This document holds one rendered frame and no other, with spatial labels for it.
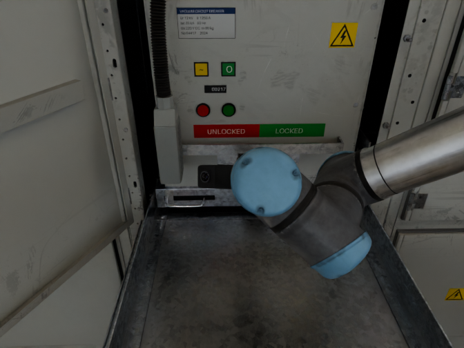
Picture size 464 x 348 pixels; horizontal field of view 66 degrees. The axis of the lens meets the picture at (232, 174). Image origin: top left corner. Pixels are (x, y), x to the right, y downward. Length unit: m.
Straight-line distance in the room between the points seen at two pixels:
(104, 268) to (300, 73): 0.75
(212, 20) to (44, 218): 0.53
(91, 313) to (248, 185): 0.90
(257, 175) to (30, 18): 0.48
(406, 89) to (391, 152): 0.33
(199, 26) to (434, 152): 0.51
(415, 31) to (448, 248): 0.63
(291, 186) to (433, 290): 0.91
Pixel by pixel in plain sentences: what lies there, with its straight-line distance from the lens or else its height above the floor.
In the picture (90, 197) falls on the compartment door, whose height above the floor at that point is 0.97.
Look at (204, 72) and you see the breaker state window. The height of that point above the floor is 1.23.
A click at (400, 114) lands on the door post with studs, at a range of 0.92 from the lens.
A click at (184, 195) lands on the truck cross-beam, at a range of 0.97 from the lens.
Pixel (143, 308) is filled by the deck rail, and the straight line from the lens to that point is 0.79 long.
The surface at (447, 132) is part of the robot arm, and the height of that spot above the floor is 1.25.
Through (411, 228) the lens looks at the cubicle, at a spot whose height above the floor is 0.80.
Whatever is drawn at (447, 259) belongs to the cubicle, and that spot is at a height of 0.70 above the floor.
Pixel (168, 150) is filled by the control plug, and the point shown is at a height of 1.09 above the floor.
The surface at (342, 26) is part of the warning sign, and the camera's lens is 0.85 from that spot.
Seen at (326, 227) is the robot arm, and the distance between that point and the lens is 0.50.
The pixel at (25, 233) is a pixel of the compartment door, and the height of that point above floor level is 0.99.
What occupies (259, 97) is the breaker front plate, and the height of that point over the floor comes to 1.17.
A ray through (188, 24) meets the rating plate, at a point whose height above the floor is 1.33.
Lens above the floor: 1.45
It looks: 32 degrees down
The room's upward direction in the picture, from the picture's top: straight up
